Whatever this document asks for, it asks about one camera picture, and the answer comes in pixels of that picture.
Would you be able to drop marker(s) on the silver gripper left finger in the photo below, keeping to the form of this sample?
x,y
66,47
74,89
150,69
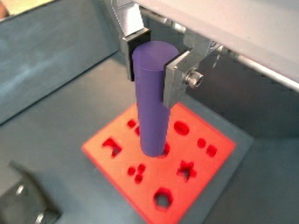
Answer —
x,y
132,32

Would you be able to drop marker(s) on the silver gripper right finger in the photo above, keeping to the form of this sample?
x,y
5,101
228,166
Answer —
x,y
180,71

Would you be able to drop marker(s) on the purple cylinder peg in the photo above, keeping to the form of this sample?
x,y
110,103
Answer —
x,y
150,58

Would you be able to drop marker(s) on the red shape-sorter board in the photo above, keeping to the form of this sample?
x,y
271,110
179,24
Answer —
x,y
160,185

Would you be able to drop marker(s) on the black curved peg holder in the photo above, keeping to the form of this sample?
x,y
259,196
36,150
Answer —
x,y
26,203

